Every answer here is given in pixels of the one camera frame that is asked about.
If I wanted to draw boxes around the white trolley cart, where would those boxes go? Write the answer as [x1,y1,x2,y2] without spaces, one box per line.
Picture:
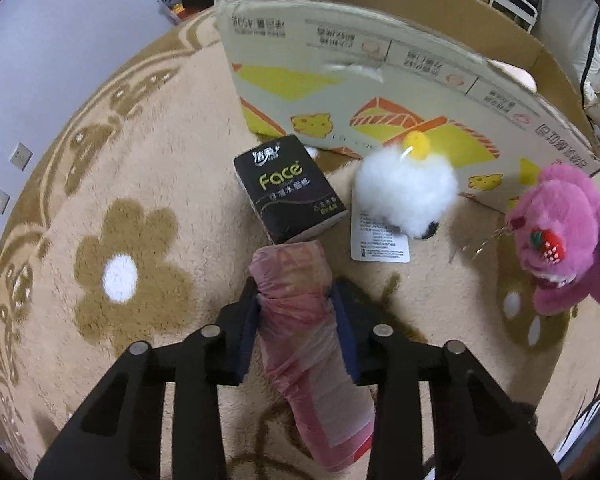
[490,0,538,33]

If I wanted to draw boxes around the pink plush bear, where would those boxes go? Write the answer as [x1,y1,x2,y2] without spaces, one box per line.
[505,165,600,316]

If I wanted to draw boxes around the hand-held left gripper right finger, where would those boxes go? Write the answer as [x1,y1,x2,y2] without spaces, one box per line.
[330,280,563,480]

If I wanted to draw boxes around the pink plastic-wrapped roll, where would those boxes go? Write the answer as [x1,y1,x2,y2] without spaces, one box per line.
[249,241,376,473]

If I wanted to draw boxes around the white paper tag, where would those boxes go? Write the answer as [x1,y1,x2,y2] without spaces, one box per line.
[350,207,411,263]

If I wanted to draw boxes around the black tissue pack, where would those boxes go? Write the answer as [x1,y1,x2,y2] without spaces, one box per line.
[233,135,351,245]

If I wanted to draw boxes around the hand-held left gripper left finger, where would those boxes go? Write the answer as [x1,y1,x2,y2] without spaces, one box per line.
[32,276,261,480]

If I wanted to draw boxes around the white fluffy plush toy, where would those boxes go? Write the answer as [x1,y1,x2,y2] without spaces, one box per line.
[354,130,458,238]

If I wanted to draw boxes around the cardboard box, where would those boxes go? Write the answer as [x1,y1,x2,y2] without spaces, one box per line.
[214,0,600,218]

